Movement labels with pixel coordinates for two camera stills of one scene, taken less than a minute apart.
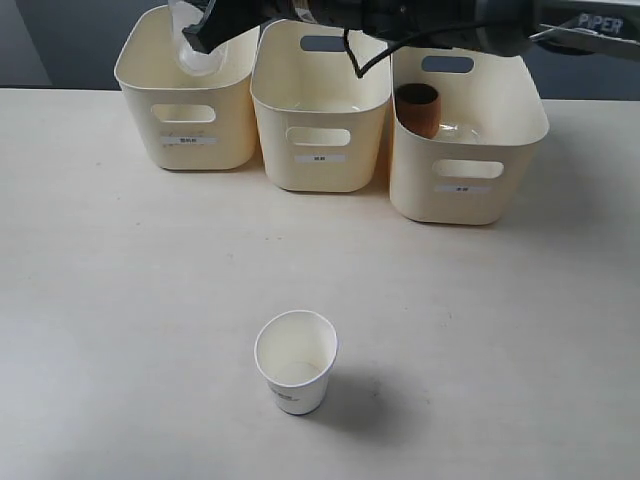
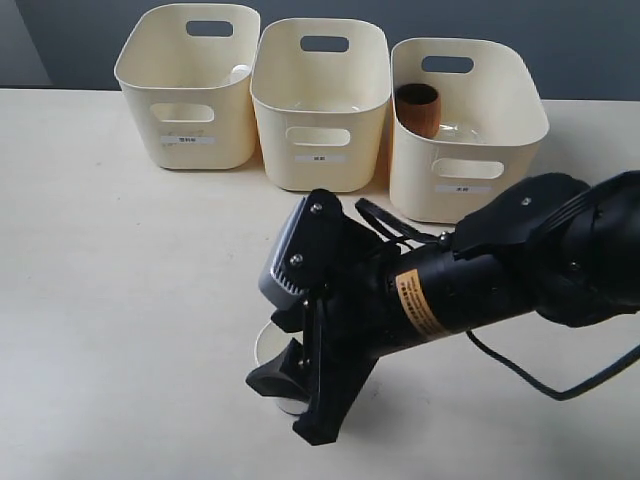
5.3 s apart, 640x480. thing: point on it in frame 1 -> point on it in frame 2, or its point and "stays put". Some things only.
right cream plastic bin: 491,117 stays put
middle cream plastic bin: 325,128 stays put
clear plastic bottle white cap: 183,15 -> 239,72
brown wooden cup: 418,107 stays put
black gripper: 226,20 -> 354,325
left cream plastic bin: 193,122 stays put
